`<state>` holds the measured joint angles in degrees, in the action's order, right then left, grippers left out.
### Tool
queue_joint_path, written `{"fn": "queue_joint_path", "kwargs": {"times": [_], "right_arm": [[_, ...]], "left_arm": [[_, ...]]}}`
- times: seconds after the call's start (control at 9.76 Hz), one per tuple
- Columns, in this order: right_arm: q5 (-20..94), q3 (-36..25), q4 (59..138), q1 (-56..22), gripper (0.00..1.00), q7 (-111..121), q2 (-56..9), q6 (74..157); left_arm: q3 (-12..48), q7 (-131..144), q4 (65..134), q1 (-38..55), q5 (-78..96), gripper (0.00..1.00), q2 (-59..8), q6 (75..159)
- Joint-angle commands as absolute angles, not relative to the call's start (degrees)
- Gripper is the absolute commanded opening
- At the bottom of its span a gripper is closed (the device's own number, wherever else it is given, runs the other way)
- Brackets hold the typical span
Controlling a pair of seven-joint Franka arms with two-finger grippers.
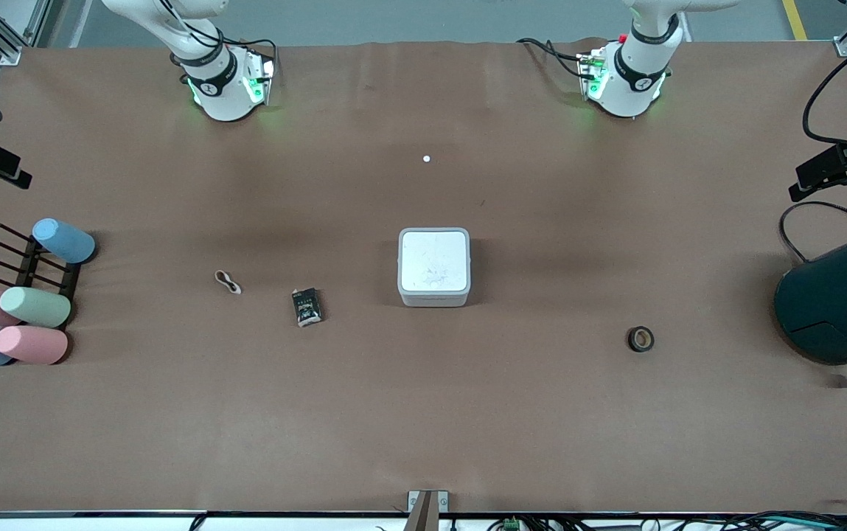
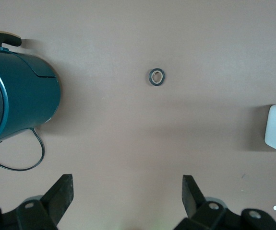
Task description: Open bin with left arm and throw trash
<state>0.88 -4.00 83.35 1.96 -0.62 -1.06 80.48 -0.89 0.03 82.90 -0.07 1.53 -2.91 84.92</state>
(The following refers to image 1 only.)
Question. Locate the dark teal cylinder container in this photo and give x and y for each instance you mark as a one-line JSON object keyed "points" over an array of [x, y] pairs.
{"points": [[836, 302]]}

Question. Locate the black tape roll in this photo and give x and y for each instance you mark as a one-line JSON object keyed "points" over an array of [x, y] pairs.
{"points": [[631, 339]]}

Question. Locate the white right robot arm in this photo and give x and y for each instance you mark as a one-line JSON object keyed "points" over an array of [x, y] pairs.
{"points": [[220, 88]]}

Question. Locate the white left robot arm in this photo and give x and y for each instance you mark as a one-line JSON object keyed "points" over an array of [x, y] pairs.
{"points": [[633, 81]]}

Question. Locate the black cup rack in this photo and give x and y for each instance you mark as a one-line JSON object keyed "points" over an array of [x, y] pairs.
{"points": [[31, 265]]}

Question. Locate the black snack wrapper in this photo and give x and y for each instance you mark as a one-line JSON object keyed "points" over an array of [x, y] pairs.
{"points": [[307, 306]]}

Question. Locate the metal table bracket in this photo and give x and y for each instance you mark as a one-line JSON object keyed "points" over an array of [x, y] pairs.
{"points": [[427, 509]]}

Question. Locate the brown table cover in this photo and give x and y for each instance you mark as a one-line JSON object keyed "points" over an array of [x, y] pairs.
{"points": [[423, 413]]}

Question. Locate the white square trash bin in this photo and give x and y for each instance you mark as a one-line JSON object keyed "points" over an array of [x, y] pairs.
{"points": [[434, 265]]}

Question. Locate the green cup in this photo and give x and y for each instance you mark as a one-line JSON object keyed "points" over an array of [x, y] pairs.
{"points": [[36, 307]]}

